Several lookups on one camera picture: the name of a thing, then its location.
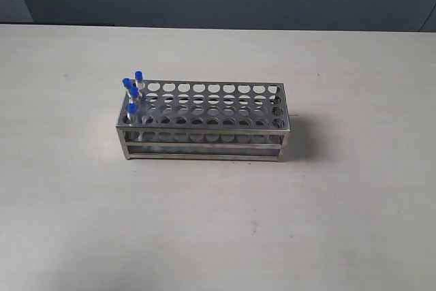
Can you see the stainless steel test tube rack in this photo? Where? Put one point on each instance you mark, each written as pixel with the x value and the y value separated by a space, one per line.
pixel 246 121

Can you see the blue capped test tube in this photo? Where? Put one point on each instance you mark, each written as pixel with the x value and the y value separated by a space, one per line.
pixel 135 96
pixel 127 83
pixel 140 83
pixel 131 113

